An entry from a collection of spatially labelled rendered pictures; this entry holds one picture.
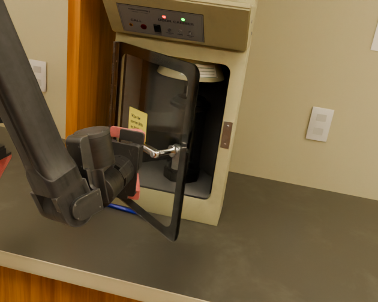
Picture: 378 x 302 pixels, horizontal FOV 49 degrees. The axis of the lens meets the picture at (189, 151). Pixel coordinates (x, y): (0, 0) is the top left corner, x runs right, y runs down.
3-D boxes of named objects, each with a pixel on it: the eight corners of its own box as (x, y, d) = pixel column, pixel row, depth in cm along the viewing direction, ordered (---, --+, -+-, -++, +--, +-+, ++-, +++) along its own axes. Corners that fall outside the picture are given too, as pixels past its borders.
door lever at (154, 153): (150, 143, 94) (151, 132, 93) (175, 159, 87) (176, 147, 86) (129, 146, 90) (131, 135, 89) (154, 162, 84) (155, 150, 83)
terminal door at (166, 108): (109, 188, 113) (119, 39, 99) (176, 244, 92) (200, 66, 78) (107, 189, 113) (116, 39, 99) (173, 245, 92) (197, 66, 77)
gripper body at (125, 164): (141, 144, 76) (128, 157, 69) (137, 193, 79) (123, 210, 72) (108, 137, 76) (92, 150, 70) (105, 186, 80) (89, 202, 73)
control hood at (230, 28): (114, 30, 99) (117, -14, 96) (248, 50, 95) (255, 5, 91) (95, 33, 89) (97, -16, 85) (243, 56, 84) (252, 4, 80)
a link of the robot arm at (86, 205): (41, 214, 65) (75, 225, 60) (24, 145, 62) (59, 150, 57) (98, 186, 74) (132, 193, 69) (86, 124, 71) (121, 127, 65)
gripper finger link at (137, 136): (156, 122, 82) (141, 135, 74) (152, 155, 85) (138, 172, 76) (123, 116, 83) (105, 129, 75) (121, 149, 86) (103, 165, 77)
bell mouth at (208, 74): (167, 65, 119) (169, 45, 117) (228, 75, 116) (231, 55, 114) (149, 74, 102) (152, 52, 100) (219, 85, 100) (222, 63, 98)
